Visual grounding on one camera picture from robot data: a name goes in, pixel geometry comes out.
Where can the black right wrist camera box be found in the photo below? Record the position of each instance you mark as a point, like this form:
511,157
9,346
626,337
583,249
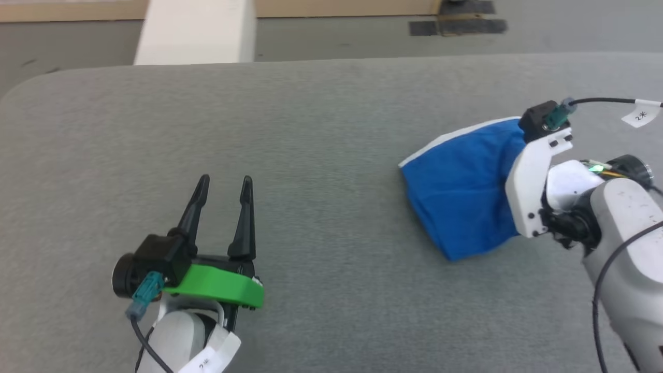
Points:
538,122

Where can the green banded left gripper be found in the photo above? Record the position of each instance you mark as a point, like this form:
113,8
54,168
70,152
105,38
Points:
217,287

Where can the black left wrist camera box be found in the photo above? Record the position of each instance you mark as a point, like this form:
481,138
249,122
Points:
155,259

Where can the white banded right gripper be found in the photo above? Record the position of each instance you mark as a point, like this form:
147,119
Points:
528,181

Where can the black floor mat under rail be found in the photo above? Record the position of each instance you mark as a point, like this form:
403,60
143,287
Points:
469,6

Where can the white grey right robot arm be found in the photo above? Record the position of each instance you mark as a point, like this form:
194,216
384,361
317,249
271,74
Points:
627,243

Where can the blue white-trimmed garment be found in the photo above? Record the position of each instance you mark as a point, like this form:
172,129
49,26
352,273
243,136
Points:
461,191

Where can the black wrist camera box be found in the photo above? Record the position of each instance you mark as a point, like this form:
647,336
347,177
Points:
538,122
155,259

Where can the long black floor mat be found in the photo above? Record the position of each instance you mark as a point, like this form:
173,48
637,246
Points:
461,27

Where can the white rectangular box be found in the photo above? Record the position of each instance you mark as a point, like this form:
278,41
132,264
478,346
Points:
197,31

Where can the lemon print wooden-framed fence panel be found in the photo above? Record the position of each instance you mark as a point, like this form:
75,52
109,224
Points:
336,8

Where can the grey fabric sofa cushion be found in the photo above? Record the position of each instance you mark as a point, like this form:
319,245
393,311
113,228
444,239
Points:
311,155

